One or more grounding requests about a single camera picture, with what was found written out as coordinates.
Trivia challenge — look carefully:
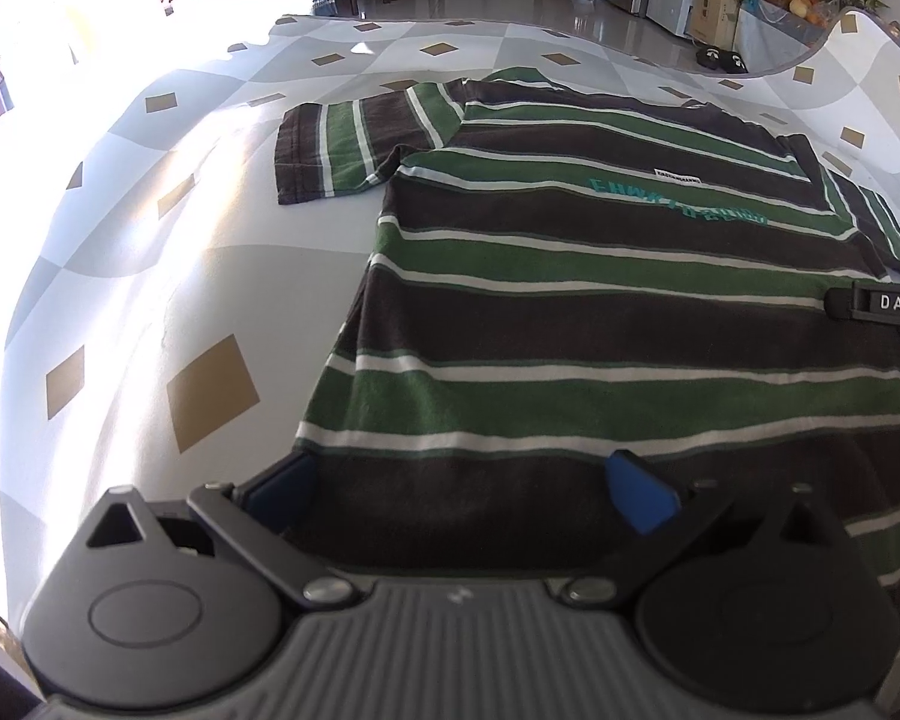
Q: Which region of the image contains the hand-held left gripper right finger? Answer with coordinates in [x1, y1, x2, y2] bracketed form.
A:
[553, 450, 846, 607]

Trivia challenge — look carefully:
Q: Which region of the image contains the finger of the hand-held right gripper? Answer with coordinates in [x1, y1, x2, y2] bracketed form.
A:
[823, 283, 857, 322]

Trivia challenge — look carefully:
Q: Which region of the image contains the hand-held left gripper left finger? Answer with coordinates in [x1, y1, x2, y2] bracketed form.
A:
[82, 454, 361, 612]

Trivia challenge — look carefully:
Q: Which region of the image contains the green brown striped t-shirt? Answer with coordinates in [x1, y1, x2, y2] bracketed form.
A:
[274, 66, 900, 602]

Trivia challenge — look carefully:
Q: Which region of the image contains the grey white checkered table cover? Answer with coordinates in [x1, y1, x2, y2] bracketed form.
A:
[0, 11, 900, 616]

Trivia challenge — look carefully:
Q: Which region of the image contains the grey covered stand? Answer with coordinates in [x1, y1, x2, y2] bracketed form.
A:
[735, 0, 830, 77]

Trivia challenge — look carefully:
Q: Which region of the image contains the cardboard box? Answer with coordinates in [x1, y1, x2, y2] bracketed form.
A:
[688, 0, 744, 50]

